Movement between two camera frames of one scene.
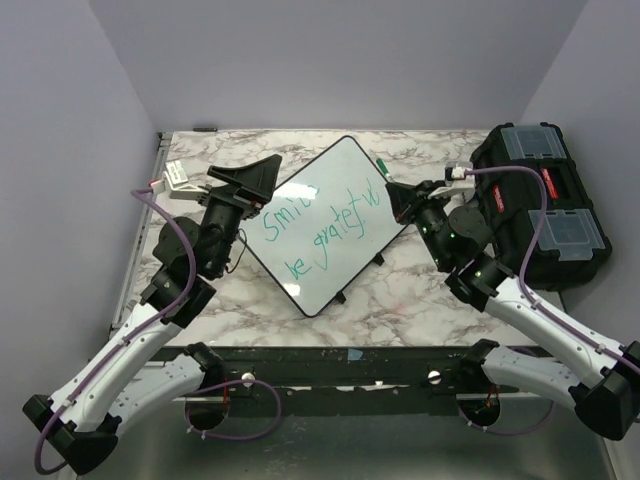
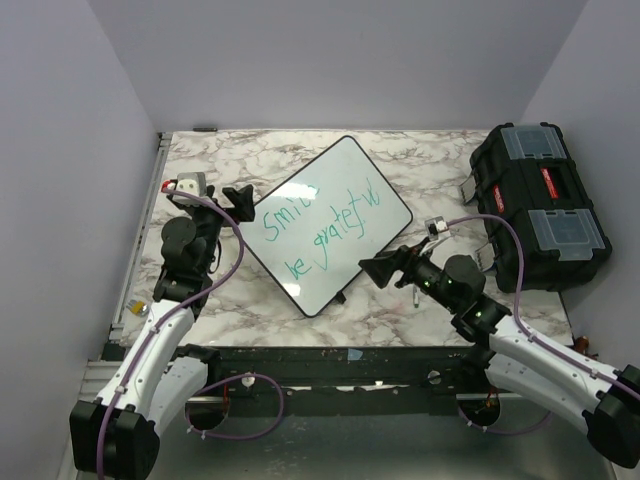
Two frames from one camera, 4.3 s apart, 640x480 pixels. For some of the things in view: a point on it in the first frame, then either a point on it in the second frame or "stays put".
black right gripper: (407, 200) -> (382, 268)
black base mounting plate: (349, 379) stays put
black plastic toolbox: (572, 245) stays put
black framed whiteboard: (328, 229) stays put
